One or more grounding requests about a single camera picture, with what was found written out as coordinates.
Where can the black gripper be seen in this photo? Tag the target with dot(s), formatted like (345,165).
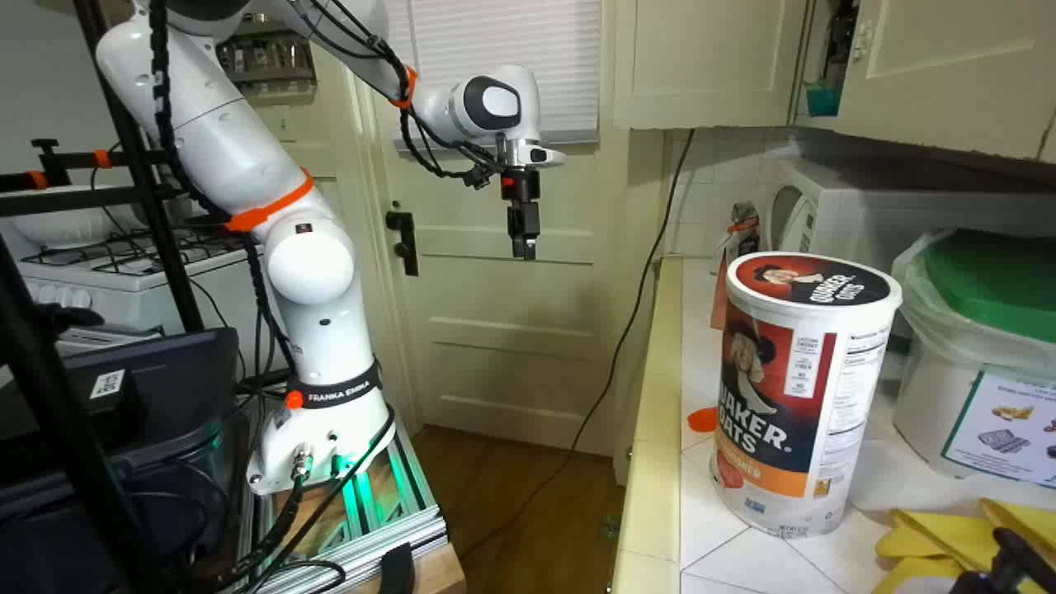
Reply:
(518,188)

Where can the Quaker oats container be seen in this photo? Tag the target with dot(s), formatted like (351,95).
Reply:
(799,364)

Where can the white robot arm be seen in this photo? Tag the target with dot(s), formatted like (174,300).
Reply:
(162,65)

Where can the white window blind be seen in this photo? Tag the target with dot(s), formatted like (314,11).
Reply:
(560,40)

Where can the white microwave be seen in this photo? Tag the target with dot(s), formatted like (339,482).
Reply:
(873,209)

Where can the white stove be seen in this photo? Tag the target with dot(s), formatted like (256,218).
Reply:
(108,261)

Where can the white tub green lid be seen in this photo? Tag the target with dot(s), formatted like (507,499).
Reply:
(979,395)

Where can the black door handle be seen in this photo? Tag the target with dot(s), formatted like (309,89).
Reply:
(403,248)

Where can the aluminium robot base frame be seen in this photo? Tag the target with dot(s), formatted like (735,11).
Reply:
(355,522)

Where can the black camera tripod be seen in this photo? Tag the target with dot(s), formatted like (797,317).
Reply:
(1011,565)

